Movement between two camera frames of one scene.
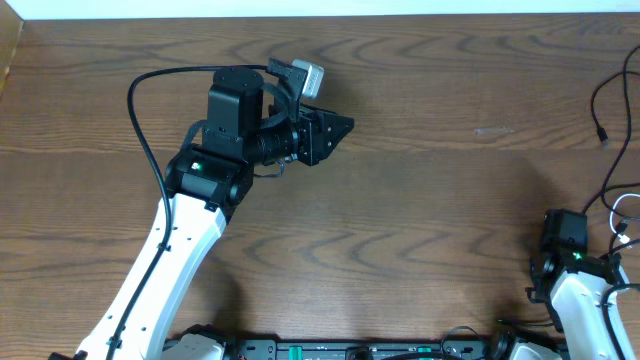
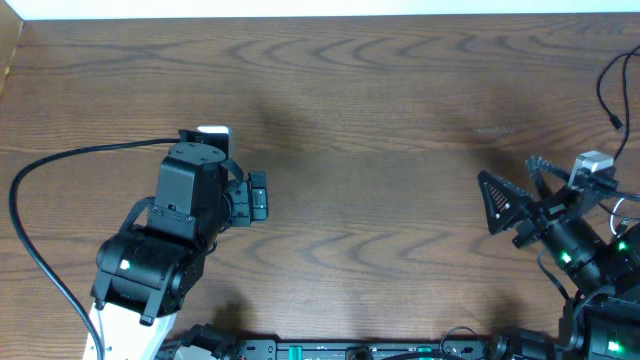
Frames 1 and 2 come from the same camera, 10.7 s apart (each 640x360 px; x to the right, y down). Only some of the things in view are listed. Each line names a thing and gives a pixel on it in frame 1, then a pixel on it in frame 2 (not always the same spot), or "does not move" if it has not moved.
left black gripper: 316,124 -> 253,202
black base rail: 273,349 does not move
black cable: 599,127 -> 614,118
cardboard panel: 11,27 does not move
